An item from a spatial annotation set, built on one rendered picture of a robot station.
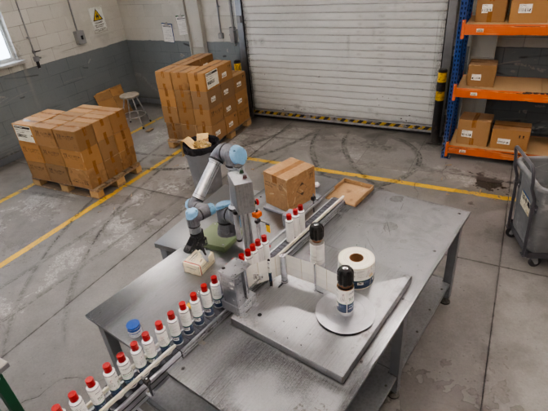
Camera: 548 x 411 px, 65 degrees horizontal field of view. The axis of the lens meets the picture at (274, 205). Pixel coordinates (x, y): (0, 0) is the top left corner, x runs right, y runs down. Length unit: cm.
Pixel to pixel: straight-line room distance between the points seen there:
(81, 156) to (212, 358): 378
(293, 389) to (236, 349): 37
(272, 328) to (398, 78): 487
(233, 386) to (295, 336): 38
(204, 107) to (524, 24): 390
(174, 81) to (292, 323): 466
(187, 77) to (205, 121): 63
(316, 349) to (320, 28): 529
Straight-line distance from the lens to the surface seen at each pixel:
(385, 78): 660
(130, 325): 247
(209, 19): 783
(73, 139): 554
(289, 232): 276
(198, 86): 615
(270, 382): 215
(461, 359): 342
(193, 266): 272
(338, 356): 216
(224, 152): 269
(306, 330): 226
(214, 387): 217
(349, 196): 338
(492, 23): 560
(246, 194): 233
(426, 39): 637
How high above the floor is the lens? 255
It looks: 31 degrees down
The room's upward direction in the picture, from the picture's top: 5 degrees counter-clockwise
